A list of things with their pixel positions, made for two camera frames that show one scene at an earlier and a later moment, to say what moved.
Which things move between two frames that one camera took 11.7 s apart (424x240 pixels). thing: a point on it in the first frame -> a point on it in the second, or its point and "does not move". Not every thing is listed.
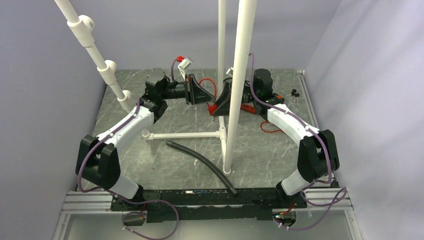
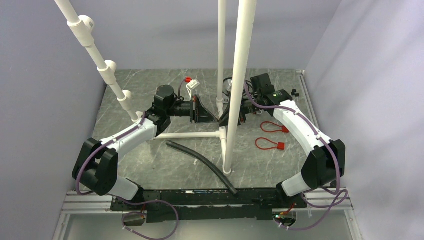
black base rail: x=192 y=205 does not move
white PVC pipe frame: x=82 y=26 does not move
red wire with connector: x=268 y=131 does not move
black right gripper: x=223 y=101 -> x=224 y=119
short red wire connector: x=212 y=108 -> x=280 y=145
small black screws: x=293 y=93 does not move
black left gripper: x=195 y=93 -> x=200 y=114
